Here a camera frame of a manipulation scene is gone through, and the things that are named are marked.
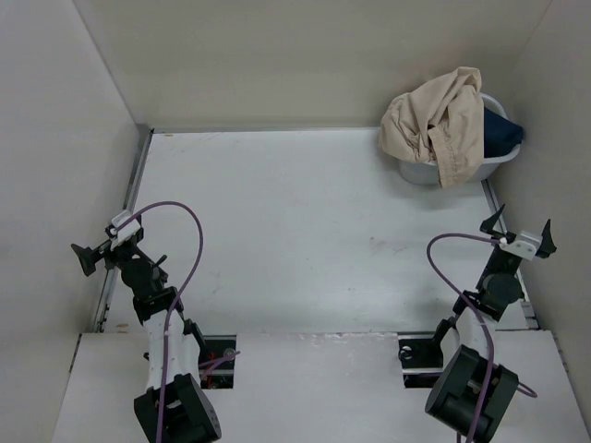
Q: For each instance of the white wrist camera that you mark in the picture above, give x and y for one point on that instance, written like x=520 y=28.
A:
x=122 y=227
x=524 y=245

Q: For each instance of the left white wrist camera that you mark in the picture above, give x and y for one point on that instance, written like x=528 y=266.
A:
x=122 y=227

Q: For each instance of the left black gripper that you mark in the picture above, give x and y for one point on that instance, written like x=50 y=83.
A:
x=90 y=257

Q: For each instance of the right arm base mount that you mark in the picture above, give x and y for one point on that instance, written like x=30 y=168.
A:
x=421 y=359

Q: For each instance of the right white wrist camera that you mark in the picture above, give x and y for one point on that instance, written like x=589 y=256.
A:
x=524 y=245

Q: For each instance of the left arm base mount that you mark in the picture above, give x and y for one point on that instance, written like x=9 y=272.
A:
x=219 y=376

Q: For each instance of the white plastic basket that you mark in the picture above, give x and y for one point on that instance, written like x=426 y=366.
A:
x=427 y=173

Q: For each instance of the beige trousers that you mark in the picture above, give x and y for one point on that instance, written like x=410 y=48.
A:
x=441 y=121

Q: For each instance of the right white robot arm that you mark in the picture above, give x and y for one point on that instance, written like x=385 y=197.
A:
x=473 y=393

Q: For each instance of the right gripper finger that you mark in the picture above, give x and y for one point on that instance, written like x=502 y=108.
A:
x=547 y=246
x=488 y=225

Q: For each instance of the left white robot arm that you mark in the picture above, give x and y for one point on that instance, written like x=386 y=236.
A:
x=173 y=407

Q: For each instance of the navy blue garment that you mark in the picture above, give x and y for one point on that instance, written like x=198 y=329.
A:
x=500 y=135

